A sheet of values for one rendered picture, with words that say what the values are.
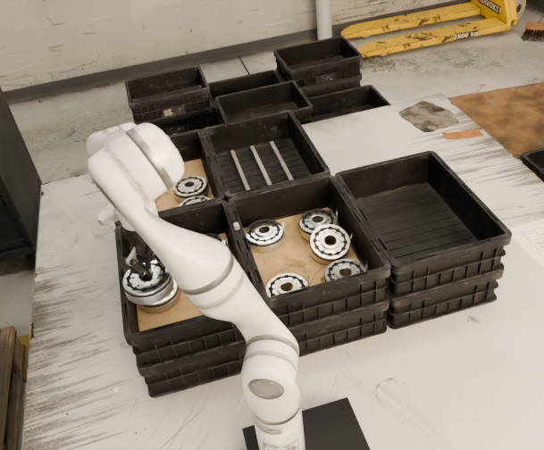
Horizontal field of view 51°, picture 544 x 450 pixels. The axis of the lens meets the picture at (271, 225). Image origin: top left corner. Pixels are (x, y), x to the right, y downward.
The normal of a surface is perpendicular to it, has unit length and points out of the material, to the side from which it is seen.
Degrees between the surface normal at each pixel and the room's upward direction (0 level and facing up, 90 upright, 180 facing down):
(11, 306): 0
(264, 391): 92
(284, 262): 0
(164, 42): 90
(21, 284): 0
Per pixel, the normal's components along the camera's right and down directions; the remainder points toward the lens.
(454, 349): -0.10, -0.76
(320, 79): 0.26, 0.60
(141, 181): 0.45, 0.36
